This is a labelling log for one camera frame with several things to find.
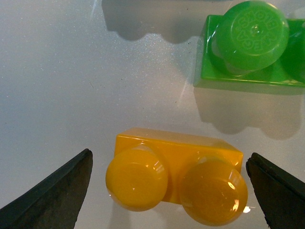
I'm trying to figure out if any yellow two-stud block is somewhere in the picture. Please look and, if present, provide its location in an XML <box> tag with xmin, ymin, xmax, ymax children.
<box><xmin>105</xmin><ymin>127</ymin><xmax>248</xmax><ymax>226</ymax></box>

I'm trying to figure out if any green two-stud block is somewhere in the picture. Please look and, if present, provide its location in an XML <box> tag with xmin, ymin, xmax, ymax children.
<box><xmin>194</xmin><ymin>0</ymin><xmax>305</xmax><ymax>95</ymax></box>

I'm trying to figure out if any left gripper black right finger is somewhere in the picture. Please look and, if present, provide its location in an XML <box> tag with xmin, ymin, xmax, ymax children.
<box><xmin>246</xmin><ymin>153</ymin><xmax>305</xmax><ymax>229</ymax></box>

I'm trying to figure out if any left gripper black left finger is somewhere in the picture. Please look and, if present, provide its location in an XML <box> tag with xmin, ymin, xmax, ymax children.
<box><xmin>0</xmin><ymin>149</ymin><xmax>92</xmax><ymax>229</ymax></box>

